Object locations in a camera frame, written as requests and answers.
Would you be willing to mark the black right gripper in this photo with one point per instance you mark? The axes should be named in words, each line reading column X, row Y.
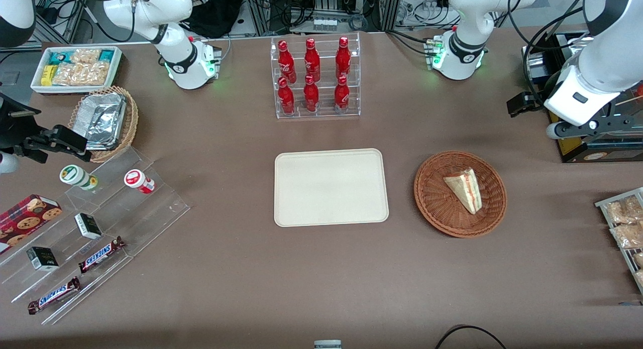
column 11, row 122

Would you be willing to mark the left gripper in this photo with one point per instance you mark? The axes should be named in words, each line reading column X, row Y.
column 535, row 101

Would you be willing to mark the triangular sandwich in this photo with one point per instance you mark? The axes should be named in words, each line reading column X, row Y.
column 464, row 188

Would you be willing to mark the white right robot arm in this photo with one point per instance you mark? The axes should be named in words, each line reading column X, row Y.
column 150, row 7

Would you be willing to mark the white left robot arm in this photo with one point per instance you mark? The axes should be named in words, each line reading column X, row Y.
column 472, row 17

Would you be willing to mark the light oval wicker basket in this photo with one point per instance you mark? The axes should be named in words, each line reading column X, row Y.
column 131, row 123

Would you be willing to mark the grey snack display tray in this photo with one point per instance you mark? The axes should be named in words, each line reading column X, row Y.
column 603, row 204

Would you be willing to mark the brown round wicker basket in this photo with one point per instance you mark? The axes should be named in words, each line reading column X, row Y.
column 437, row 203

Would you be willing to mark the cream rectangular tray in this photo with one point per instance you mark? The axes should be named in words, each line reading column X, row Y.
column 326, row 188

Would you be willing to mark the white bottle green lid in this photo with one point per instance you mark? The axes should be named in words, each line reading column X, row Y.
column 75, row 176

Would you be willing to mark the stacked aluminium foil containers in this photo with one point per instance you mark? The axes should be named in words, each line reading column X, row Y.
column 103, row 118

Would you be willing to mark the white rectangular snack bin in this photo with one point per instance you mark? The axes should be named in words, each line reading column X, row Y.
column 60, row 90

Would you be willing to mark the black food warmer cabinet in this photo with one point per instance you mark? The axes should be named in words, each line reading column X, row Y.
column 570, row 145

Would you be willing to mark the large clear cracker bag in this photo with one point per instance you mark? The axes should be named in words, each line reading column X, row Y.
column 80, row 74

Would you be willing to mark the yellow snack packet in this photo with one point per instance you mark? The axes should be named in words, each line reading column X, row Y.
column 48, row 75

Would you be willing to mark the white bottle red lid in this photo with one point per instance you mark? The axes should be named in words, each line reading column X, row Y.
column 136, row 180

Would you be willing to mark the teal snack packet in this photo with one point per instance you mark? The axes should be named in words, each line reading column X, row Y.
column 106, row 55
column 60, row 56

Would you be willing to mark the small clear cracker bag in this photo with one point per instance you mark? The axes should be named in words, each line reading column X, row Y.
column 85, row 56

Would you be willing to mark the small black box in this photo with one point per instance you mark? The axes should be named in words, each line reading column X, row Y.
column 88, row 226
column 42, row 258

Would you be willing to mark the red cookie box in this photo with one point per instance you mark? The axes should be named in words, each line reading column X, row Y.
column 25, row 218

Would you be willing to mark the clear acrylic stepped shelf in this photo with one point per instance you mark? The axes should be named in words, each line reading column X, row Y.
column 150, row 213

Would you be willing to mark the brown Snickers bar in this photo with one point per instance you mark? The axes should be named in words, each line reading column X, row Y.
column 100, row 254
column 52, row 296

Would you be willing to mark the clear bag of crackers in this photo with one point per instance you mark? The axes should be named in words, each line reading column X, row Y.
column 639, row 259
column 630, row 236
column 640, row 278
column 625, row 211

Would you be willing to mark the red cola bottle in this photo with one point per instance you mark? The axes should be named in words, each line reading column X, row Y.
column 286, row 99
column 343, row 57
column 341, row 95
column 311, row 97
column 312, row 60
column 287, row 63

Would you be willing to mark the black bag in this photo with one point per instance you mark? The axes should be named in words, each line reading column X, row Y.
column 216, row 12

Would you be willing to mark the clear acrylic bottle rack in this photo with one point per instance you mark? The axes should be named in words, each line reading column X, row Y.
column 326, row 100

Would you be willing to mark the small white socket strip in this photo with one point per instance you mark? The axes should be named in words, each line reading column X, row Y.
column 324, row 25

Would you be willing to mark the grey metal bracket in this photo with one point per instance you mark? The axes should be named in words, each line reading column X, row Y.
column 327, row 345

